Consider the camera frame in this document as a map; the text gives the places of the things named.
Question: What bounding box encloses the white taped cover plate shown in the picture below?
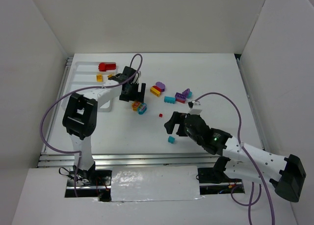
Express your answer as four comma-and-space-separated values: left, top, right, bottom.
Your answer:
111, 166, 201, 202

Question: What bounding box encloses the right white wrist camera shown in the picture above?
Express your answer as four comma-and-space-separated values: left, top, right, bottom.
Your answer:
188, 100, 202, 115

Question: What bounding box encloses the small yellow square lego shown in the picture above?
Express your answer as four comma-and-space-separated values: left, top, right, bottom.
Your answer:
96, 74, 103, 83

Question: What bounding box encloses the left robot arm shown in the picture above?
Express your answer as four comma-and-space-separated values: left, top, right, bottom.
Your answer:
62, 66, 146, 182

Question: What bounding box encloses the purple rounded lego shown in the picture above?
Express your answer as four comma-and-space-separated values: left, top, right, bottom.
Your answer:
156, 82, 165, 92

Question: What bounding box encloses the aluminium front rail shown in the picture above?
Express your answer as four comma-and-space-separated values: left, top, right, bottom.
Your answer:
37, 153, 218, 168

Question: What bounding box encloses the red lego under purple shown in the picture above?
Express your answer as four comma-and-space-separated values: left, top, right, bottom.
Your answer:
176, 99, 186, 104

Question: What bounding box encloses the white divided sorting tray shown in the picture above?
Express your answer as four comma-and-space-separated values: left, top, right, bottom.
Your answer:
60, 61, 118, 113

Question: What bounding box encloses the purple studded lego piece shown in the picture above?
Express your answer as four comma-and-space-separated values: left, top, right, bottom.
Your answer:
182, 88, 190, 97

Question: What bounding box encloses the red rectangular lego brick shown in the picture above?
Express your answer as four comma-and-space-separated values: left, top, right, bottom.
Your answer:
105, 63, 116, 70

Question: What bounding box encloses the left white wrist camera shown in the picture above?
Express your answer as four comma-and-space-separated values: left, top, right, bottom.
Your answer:
132, 71, 141, 84

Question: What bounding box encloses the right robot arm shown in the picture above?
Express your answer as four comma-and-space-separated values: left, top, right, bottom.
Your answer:
164, 112, 306, 202

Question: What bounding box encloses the yellow long lego brick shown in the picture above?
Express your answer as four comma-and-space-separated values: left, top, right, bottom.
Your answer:
150, 87, 161, 97

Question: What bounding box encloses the teal long lego brick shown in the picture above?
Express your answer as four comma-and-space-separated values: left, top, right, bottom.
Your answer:
164, 96, 176, 104

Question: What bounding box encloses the yellow butterfly lego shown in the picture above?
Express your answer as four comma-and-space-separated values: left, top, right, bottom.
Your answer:
131, 101, 141, 111

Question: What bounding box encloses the teal flower lego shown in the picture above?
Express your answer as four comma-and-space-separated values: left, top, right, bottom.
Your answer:
137, 103, 147, 115

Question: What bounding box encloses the red rounded picture lego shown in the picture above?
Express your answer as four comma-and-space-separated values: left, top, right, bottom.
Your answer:
98, 62, 106, 72

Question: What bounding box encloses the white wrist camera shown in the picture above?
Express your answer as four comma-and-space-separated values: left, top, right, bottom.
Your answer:
132, 71, 141, 84
188, 100, 202, 115

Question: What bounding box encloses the small teal lego brick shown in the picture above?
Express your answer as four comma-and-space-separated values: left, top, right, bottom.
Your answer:
168, 136, 175, 144

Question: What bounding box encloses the purple flat lego brick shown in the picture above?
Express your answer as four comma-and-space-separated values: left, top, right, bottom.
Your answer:
175, 92, 186, 100

